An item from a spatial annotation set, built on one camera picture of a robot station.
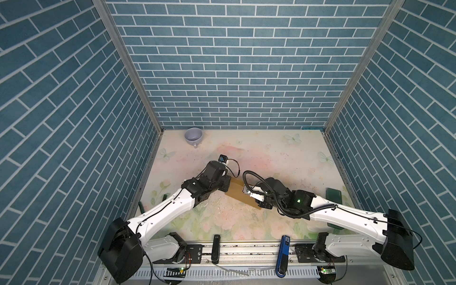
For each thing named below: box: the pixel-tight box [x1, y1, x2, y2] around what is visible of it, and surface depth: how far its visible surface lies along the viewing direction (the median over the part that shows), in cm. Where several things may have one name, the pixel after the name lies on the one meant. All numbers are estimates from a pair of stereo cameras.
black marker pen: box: [211, 234, 221, 265], surface depth 76 cm
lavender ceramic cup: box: [184, 127, 204, 149], surface depth 114 cm
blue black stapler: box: [275, 235, 291, 278], surface depth 74 cm
